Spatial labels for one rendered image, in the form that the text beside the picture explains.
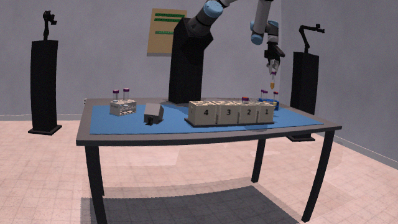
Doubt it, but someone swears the blue bench mat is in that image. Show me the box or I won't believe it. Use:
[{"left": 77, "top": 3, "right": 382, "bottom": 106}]
[{"left": 90, "top": 105, "right": 324, "bottom": 134}]

